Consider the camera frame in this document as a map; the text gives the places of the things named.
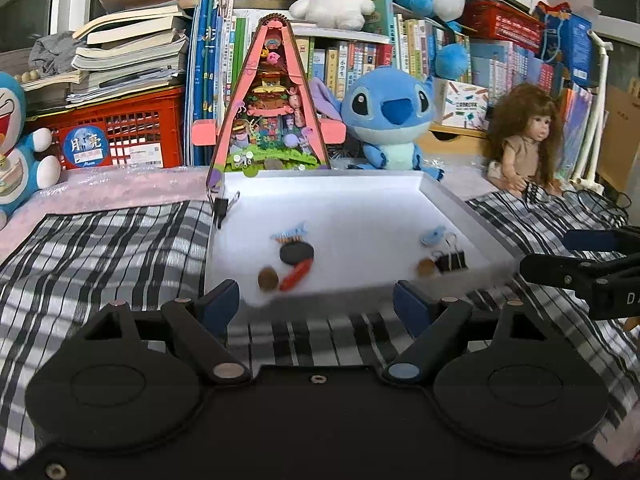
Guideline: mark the coloured pencil box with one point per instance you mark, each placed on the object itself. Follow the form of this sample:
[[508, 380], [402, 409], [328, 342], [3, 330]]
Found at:
[[460, 105]]

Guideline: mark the stack of worn books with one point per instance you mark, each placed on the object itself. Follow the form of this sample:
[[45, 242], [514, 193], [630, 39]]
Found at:
[[135, 50]]

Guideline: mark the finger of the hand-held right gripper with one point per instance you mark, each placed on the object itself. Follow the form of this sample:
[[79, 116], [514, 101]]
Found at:
[[555, 270], [590, 241]]

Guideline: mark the black and white checked blanket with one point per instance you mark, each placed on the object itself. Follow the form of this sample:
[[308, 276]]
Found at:
[[100, 270]]

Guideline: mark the white tray box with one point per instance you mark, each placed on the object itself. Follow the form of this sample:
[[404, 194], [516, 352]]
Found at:
[[360, 220]]

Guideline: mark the blue cardboard box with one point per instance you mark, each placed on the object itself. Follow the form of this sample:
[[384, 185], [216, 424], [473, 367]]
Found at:
[[565, 45]]

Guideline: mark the red plastic basket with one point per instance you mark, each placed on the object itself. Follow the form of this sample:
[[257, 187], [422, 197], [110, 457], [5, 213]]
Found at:
[[500, 25]]

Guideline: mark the small black binder clip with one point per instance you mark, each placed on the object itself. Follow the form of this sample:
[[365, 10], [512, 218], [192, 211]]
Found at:
[[221, 206]]

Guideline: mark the pink blanket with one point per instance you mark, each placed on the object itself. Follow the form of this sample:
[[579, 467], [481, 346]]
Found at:
[[125, 185]]

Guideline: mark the red basket with round sticker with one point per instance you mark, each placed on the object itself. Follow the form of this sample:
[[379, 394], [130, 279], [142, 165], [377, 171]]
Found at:
[[145, 130]]

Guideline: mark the row of green spined books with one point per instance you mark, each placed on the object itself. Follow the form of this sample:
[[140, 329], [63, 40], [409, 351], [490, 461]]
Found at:
[[345, 60]]

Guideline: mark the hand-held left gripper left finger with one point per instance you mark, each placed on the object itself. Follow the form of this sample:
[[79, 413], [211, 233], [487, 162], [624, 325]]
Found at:
[[220, 307]]

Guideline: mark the blue robot cat plush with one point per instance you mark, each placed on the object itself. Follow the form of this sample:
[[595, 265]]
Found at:
[[20, 160]]

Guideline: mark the black pebble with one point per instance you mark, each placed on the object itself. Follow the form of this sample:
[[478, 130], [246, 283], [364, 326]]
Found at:
[[296, 254]]

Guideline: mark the row of tall thin books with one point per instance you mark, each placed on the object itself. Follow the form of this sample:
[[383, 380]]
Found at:
[[210, 70]]

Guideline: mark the white pipe rack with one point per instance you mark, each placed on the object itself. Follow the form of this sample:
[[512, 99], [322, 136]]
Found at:
[[597, 110]]

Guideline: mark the light blue hair clip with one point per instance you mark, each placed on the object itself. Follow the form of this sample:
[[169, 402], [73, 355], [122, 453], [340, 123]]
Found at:
[[432, 235]]

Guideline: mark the blue alien plush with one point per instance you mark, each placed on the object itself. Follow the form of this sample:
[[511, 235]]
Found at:
[[390, 110]]

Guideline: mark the pink A-frame miniature house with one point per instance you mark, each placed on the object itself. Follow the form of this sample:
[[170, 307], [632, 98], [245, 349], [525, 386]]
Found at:
[[272, 110]]

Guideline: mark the row of blue spined books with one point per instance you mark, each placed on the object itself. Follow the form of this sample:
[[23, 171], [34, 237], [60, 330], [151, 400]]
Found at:
[[510, 72]]

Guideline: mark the grey cloth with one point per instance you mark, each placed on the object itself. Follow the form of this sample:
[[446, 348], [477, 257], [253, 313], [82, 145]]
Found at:
[[50, 52]]

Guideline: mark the doll with brown hair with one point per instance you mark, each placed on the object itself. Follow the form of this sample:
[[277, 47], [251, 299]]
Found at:
[[525, 140]]

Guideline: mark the large black binder clip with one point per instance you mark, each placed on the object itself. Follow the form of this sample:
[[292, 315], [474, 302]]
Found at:
[[451, 261]]

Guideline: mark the orange toy carrot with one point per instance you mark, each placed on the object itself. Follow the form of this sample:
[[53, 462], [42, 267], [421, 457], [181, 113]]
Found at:
[[296, 276]]

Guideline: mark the small brown ball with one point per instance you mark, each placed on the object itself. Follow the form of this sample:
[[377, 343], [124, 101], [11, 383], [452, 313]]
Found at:
[[426, 266]]

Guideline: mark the wooden drawer box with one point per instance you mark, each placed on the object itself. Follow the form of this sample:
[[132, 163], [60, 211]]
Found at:
[[460, 140]]

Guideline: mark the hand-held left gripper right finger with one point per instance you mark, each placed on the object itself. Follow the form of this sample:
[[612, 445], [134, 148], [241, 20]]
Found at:
[[410, 307]]

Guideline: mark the row of colourful folders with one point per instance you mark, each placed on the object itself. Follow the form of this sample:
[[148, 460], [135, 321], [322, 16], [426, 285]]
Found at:
[[575, 125]]

